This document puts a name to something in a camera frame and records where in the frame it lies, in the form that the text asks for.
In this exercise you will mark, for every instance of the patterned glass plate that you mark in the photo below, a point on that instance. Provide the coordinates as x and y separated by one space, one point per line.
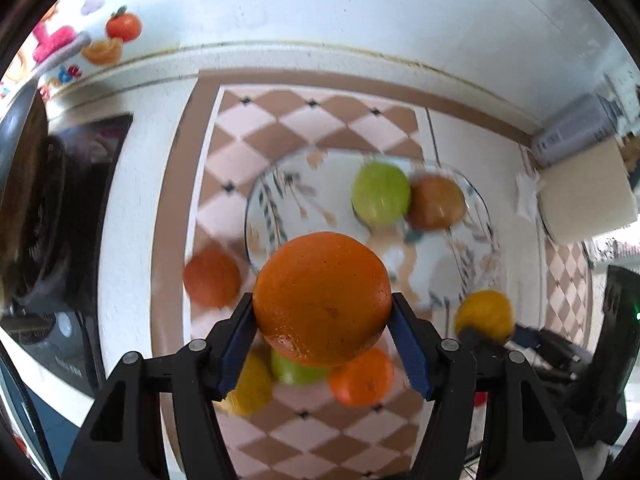
325 195

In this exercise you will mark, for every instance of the gold ingot wall sticker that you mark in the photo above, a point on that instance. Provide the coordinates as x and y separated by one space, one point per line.
102 52

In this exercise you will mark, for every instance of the dark red orange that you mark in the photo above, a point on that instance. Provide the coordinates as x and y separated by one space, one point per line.
211 277

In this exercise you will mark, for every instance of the white folded paper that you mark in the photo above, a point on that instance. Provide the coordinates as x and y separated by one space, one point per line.
527 197

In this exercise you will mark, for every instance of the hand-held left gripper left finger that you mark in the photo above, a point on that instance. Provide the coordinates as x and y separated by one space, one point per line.
239 347

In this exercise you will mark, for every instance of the large orange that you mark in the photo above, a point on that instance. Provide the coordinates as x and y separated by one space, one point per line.
322 295

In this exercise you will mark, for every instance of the yellow citrus fruit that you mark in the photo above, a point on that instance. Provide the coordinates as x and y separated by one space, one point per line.
255 390
485 310

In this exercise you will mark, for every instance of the small tangerine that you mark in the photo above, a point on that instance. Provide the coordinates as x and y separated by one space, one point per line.
362 379

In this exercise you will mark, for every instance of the black gas stove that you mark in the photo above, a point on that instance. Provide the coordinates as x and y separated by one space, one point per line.
100 160

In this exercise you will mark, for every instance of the metal can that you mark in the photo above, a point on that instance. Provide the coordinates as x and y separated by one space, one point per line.
575 130

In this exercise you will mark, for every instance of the pink character wall sticker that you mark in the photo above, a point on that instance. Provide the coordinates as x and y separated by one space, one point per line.
55 37

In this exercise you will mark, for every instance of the colourful characters wall sticker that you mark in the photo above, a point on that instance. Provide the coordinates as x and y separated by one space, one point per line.
15 67

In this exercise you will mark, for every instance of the black wok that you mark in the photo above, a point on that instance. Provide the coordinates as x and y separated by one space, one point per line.
25 185

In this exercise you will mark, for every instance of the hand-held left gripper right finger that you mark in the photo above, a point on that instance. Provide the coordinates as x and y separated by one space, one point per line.
407 347

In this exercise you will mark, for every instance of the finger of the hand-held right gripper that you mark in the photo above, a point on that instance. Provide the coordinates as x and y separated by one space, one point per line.
555 352
480 338

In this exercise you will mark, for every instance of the checkered table mat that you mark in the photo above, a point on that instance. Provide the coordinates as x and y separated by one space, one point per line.
240 160

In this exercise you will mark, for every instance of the brown round fruit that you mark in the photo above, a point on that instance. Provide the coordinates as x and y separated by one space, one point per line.
436 203

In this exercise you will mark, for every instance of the persimmon wall sticker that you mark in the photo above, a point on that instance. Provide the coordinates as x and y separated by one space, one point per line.
123 25

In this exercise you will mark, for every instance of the cream utensil holder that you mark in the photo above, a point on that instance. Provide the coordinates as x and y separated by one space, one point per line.
585 195

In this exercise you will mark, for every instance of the cloud wall sticker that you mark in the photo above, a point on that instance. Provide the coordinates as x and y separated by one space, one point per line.
92 6

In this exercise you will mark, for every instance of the green apple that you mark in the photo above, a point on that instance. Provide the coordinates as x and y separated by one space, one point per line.
380 192
295 374

